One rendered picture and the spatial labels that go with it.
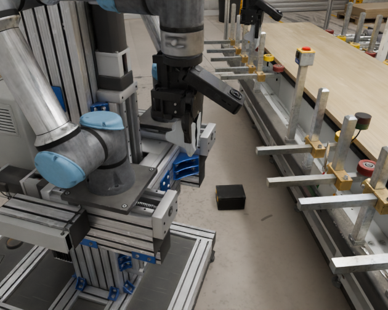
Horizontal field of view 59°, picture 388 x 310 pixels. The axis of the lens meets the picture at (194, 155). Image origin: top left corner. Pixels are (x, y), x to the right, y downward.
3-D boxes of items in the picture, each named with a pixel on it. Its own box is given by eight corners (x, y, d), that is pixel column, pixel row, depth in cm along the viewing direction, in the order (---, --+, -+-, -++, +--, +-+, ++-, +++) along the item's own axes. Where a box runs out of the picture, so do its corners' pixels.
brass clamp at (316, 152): (312, 158, 159) (314, 149, 157) (302, 143, 171) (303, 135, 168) (324, 157, 160) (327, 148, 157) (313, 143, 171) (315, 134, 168)
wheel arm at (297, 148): (257, 157, 160) (258, 149, 157) (255, 153, 163) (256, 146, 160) (345, 152, 164) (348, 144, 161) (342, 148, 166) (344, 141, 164)
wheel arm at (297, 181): (268, 190, 138) (269, 181, 136) (265, 184, 141) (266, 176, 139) (370, 183, 142) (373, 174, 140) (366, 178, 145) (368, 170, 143)
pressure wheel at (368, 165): (357, 192, 141) (364, 170, 135) (348, 181, 148) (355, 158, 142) (375, 191, 142) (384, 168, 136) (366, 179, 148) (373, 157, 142)
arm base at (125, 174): (77, 190, 104) (70, 163, 98) (102, 163, 116) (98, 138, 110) (121, 200, 100) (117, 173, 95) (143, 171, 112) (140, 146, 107)
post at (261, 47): (254, 98, 258) (261, 32, 232) (253, 96, 261) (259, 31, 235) (258, 98, 258) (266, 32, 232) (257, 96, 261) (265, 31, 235)
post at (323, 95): (303, 178, 175) (322, 90, 149) (300, 174, 178) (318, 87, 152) (309, 178, 175) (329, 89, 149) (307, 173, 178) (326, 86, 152)
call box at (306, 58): (299, 67, 168) (302, 51, 163) (294, 63, 174) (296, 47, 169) (312, 67, 168) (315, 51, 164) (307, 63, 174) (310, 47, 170)
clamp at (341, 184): (338, 190, 138) (340, 181, 135) (324, 171, 149) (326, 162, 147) (351, 190, 139) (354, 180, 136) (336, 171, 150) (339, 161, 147)
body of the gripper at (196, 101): (166, 104, 71) (164, 45, 65) (206, 109, 69) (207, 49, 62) (151, 120, 65) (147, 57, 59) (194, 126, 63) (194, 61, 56)
